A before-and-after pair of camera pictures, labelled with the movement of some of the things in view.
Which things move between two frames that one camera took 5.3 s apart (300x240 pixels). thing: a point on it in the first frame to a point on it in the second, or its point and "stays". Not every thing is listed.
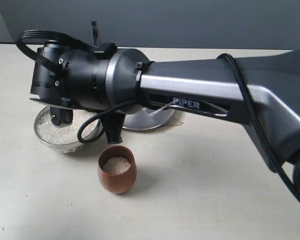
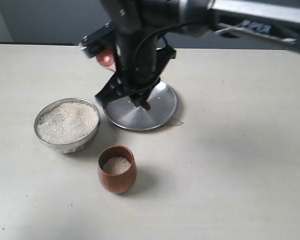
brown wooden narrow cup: (117, 169) stays
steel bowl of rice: (64, 139) stays
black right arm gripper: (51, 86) to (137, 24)
